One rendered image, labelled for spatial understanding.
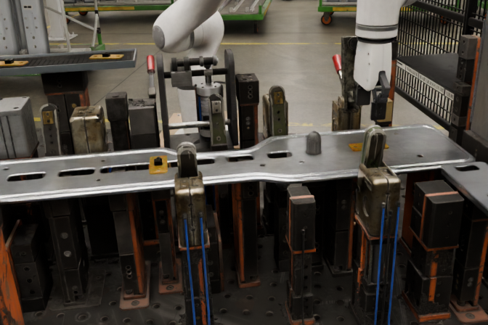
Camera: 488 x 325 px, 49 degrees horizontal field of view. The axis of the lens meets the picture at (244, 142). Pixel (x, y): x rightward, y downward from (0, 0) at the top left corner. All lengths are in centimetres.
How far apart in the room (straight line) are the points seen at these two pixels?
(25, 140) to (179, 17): 59
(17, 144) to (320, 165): 68
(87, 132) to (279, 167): 45
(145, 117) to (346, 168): 49
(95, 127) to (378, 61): 64
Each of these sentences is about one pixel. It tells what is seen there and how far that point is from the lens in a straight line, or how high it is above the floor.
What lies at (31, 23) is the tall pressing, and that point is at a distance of 563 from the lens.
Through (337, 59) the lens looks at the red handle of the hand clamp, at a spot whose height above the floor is 114.
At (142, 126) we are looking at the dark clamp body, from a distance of 130.
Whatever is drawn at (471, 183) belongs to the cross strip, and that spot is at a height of 100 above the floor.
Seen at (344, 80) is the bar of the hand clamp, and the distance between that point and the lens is 131.
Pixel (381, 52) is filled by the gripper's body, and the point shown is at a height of 123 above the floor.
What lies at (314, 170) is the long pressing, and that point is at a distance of 111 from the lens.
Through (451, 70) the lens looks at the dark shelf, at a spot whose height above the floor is 103.
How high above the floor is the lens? 149
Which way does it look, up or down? 23 degrees down
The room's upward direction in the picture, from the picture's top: 2 degrees counter-clockwise
